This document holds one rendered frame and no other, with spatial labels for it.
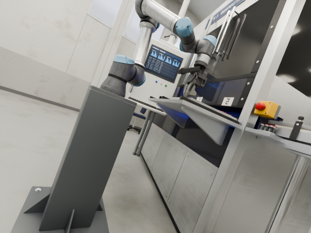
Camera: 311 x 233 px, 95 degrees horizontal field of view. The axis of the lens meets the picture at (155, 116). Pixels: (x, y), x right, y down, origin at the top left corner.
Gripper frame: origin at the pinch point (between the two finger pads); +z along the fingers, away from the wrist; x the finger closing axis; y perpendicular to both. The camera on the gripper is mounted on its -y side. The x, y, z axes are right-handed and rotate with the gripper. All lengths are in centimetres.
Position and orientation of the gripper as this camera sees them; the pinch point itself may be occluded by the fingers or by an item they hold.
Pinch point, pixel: (184, 96)
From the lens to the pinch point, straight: 81.6
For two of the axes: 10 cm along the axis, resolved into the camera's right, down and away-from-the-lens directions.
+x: -2.8, -1.4, 9.5
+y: 8.9, 3.4, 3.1
